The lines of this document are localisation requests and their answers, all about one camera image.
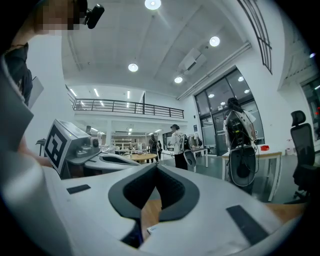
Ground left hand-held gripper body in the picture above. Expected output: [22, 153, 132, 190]
[44, 119, 101, 176]

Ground black head-mounted camera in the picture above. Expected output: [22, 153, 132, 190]
[85, 3, 106, 30]

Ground clothes rack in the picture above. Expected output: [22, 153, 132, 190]
[187, 133, 204, 148]

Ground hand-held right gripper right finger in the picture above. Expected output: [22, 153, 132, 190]
[138, 164, 301, 256]

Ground round wooden table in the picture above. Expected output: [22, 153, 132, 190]
[124, 153, 158, 165]

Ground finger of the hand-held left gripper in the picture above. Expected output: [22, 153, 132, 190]
[99, 152, 140, 165]
[84, 157, 140, 173]

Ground person's left forearm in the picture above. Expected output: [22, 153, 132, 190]
[17, 136, 54, 168]

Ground storage shelves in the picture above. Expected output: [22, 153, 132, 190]
[111, 133, 148, 152]

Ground white table with light top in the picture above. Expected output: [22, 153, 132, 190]
[221, 149, 283, 202]

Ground person's head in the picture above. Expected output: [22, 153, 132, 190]
[32, 0, 88, 36]

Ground black office chair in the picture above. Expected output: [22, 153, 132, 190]
[289, 109, 320, 204]

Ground ceiling air conditioner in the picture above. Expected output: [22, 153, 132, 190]
[178, 47, 207, 74]

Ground black mezzanine railing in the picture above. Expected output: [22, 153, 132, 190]
[236, 0, 273, 75]
[72, 98, 185, 120]

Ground person's black shirt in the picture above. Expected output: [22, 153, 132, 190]
[3, 42, 34, 107]

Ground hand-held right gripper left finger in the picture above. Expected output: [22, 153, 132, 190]
[61, 163, 159, 256]

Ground glass entrance doors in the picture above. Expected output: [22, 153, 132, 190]
[194, 66, 265, 156]

